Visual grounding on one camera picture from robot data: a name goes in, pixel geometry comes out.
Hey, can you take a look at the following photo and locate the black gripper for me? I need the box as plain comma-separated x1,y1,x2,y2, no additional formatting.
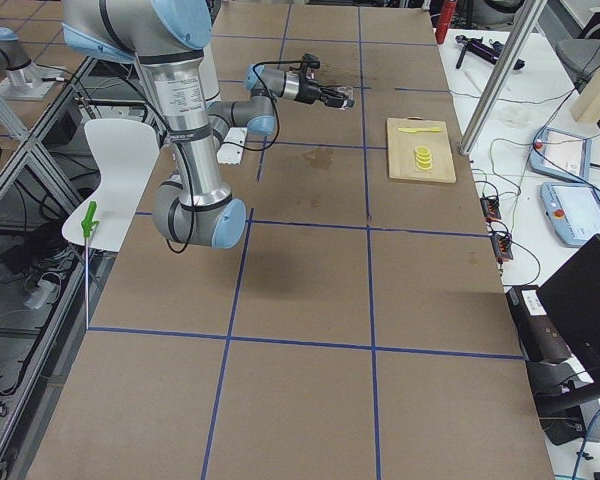
295,79,353,110

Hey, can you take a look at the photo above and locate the clear glass cup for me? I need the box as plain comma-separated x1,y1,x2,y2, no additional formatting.
336,86,355,110

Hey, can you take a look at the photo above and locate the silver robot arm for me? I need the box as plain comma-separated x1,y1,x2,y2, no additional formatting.
63,1,354,249

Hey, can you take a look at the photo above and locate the yellow plastic knife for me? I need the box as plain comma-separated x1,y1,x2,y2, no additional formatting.
397,126,442,134

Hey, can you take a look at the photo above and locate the bamboo cutting board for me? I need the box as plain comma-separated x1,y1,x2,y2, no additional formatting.
386,118,456,184

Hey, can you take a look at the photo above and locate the black hand tool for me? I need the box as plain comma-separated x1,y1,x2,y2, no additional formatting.
455,35,505,70

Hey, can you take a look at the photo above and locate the white chair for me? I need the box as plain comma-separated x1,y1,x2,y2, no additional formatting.
62,118,159,252

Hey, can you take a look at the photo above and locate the teach pendant far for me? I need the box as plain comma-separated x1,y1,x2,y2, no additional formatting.
529,127,592,182

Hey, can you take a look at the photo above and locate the teach pendant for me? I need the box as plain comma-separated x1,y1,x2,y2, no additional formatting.
540,182,600,248
529,127,592,182

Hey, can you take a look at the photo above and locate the brown table cover paper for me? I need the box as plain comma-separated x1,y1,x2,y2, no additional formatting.
28,2,553,479

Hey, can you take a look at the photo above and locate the teach pendant near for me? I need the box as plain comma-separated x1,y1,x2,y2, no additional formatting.
540,182,600,248

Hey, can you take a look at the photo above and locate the green clamp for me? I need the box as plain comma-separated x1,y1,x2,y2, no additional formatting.
80,201,99,239

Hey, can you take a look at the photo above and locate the black box device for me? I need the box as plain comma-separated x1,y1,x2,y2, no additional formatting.
506,285,571,365

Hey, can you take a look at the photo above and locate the black laptop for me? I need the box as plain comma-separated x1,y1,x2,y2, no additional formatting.
538,234,600,369

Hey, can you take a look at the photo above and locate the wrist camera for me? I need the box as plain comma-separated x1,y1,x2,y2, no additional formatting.
300,53,321,78

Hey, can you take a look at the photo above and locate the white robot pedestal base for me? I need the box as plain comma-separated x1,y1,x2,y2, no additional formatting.
217,127,247,165

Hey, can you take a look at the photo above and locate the aluminium frame post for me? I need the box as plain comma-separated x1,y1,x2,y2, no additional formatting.
459,0,547,156

